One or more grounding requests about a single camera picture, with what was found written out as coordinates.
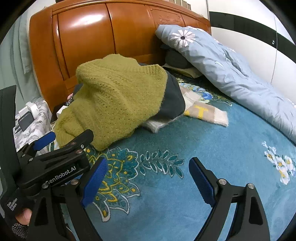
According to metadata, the light blue floral quilt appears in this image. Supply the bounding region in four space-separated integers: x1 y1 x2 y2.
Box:
154 24 296 145

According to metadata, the pale green curtain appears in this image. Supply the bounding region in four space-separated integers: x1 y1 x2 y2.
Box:
0 14 47 105

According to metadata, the white wardrobe black stripe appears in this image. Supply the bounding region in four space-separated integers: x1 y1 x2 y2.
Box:
208 0 296 98

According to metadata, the dark grey garment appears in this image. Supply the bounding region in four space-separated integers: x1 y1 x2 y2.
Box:
159 72 186 120

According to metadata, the small patterned item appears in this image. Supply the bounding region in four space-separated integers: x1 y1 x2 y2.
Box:
66 92 77 107

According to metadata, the wooden headboard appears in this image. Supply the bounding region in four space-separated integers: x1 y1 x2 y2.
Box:
29 1 211 109

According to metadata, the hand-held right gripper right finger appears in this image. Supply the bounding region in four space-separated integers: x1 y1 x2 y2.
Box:
189 157 271 241

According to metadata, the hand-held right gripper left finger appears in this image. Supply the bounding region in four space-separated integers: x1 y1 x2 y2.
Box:
28 157 108 241

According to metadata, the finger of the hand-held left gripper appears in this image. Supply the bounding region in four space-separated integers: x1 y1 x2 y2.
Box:
59 129 94 151
17 132 56 158

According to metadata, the dark grey pillow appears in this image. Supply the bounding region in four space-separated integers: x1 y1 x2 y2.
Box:
161 44 192 69

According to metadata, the person's left forearm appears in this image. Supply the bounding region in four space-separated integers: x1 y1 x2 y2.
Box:
6 220 28 241

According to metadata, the beige pillow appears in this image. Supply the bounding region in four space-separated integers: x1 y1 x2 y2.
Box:
163 64 203 78

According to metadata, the white sweater yellow pattern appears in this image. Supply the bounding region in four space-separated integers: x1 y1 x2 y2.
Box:
142 86 229 134

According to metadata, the beige slatted wall fixture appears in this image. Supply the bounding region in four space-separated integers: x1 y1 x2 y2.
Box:
179 0 194 11

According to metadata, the floral nightstand cloth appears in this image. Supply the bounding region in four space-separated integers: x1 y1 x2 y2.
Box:
14 96 53 160

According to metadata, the small white box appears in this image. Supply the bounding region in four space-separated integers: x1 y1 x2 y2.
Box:
56 105 70 117

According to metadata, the blue floral blanket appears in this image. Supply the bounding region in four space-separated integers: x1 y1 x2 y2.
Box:
50 70 296 241

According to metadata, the person's left hand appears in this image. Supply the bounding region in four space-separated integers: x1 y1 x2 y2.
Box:
15 208 33 227

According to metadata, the grey power bank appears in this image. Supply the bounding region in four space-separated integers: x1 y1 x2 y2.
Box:
17 111 34 131

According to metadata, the green knitted sweater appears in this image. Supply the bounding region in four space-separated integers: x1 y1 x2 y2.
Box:
53 54 168 151

